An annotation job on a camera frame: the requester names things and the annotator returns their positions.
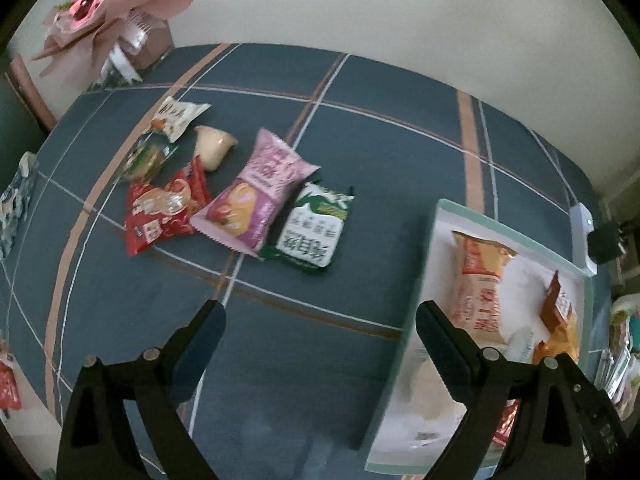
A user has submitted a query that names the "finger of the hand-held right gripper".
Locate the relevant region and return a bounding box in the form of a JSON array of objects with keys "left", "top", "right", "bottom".
[{"left": 570, "top": 360, "right": 633, "bottom": 480}]

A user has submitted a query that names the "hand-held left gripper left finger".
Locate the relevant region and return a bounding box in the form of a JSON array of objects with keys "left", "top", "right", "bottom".
[{"left": 56, "top": 300, "right": 227, "bottom": 480}]

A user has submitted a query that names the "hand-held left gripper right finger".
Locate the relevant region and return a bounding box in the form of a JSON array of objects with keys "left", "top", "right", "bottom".
[{"left": 416, "top": 301, "right": 587, "bottom": 480}]

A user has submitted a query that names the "white bun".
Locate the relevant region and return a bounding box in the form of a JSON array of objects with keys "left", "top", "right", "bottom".
[{"left": 397, "top": 347, "right": 473, "bottom": 423}]

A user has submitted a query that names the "orange and white snack bag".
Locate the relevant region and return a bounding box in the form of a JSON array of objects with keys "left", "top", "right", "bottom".
[{"left": 450, "top": 230, "right": 519, "bottom": 347}]

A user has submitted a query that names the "clear bag of yellow chips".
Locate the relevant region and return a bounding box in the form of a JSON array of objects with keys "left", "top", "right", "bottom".
[{"left": 531, "top": 325, "right": 582, "bottom": 367}]

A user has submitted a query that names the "red packet with white strip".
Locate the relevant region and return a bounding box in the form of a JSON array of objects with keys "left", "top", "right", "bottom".
[{"left": 539, "top": 269, "right": 577, "bottom": 335}]

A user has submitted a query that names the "mint green white tray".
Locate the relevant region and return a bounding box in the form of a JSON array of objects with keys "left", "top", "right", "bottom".
[{"left": 361, "top": 198, "right": 596, "bottom": 476}]

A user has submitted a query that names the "red printed snack packet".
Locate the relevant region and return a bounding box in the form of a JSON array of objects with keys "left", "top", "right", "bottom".
[{"left": 123, "top": 156, "right": 213, "bottom": 258}]

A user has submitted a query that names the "green and white packet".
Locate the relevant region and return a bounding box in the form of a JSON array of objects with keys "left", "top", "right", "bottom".
[{"left": 261, "top": 180, "right": 356, "bottom": 277}]

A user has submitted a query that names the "pink snack packet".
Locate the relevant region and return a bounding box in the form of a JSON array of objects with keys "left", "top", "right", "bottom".
[{"left": 191, "top": 128, "right": 321, "bottom": 259}]

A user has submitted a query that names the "round snack with green label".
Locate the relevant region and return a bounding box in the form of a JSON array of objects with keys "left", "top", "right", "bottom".
[{"left": 120, "top": 140, "right": 179, "bottom": 183}]

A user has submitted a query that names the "beige pudding cup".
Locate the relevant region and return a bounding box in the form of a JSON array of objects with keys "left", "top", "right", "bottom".
[{"left": 192, "top": 125, "right": 238, "bottom": 173}]

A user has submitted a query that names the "white packet with orange print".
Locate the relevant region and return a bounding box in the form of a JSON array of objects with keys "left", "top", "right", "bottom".
[{"left": 150, "top": 96, "right": 212, "bottom": 143}]

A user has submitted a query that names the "bedside clutter pile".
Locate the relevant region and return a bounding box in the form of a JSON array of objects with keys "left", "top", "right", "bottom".
[{"left": 602, "top": 294, "right": 640, "bottom": 421}]

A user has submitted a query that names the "white power strip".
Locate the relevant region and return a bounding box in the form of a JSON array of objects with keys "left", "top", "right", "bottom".
[{"left": 569, "top": 202, "right": 599, "bottom": 277}]

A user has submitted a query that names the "black plug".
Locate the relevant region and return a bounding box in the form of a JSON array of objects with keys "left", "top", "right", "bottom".
[{"left": 588, "top": 222, "right": 627, "bottom": 262}]

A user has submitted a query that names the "red plastic bag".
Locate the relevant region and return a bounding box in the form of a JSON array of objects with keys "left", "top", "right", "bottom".
[{"left": 0, "top": 339, "right": 22, "bottom": 413}]

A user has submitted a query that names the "blue and white patterned packet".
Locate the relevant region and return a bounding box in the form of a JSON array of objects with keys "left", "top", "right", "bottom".
[{"left": 0, "top": 152, "right": 40, "bottom": 261}]

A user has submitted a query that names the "clear glass vase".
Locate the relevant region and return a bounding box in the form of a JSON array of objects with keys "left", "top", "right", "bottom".
[{"left": 131, "top": 17, "right": 175, "bottom": 72}]

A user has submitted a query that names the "pink paper flower bouquet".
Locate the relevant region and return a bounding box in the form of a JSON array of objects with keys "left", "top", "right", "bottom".
[{"left": 31, "top": 0, "right": 194, "bottom": 86}]

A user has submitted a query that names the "pink bed frame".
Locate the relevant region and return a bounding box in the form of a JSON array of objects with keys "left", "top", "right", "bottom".
[{"left": 9, "top": 54, "right": 58, "bottom": 133}]

